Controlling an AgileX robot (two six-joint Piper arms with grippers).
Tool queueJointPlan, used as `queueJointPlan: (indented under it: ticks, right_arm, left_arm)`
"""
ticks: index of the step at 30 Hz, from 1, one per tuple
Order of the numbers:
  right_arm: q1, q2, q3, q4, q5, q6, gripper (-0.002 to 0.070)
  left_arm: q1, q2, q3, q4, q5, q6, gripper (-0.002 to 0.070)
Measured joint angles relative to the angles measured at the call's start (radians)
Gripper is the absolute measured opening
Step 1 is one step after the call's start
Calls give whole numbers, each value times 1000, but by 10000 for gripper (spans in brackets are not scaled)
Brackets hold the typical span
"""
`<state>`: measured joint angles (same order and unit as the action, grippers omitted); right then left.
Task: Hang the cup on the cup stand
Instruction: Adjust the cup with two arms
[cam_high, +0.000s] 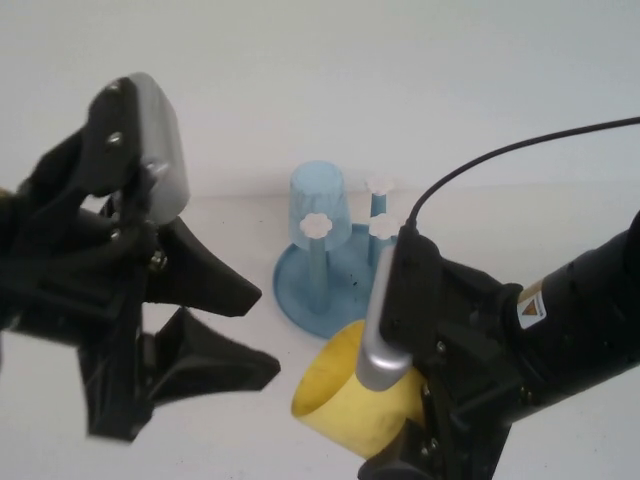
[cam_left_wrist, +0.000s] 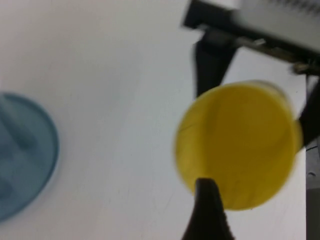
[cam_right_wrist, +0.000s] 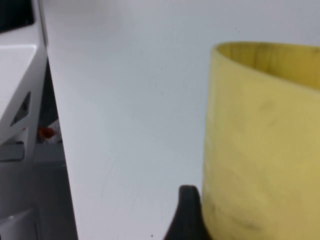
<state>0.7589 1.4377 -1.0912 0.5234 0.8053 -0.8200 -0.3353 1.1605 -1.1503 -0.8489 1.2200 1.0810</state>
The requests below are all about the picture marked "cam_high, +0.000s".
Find light blue plastic cup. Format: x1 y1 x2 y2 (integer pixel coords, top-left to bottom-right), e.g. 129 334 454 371
288 159 351 250

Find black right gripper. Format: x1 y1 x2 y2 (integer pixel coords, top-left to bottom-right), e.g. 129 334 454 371
359 309 531 480

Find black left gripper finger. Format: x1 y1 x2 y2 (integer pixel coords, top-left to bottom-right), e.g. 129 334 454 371
142 306 282 406

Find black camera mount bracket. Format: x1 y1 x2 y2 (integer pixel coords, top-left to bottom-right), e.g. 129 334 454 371
380 227 524 351
85 77 151 199

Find black left camera mount bracket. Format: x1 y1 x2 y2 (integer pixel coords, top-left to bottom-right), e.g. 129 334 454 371
85 77 151 199

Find black right camera mount bracket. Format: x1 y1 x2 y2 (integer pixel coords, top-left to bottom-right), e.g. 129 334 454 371
380 227 524 351

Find black right camera cable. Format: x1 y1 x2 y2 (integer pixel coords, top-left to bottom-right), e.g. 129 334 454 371
403 115 640 236

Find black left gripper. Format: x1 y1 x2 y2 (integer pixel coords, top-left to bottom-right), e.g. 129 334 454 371
14 127 265 442

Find yellow plastic cup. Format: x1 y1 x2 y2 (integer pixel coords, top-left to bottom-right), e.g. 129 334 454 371
290 319 431 461

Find blue cup stand white caps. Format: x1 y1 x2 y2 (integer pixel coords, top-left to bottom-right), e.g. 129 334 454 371
272 175 401 340

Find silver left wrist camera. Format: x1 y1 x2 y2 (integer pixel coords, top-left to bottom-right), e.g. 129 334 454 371
123 72 194 226

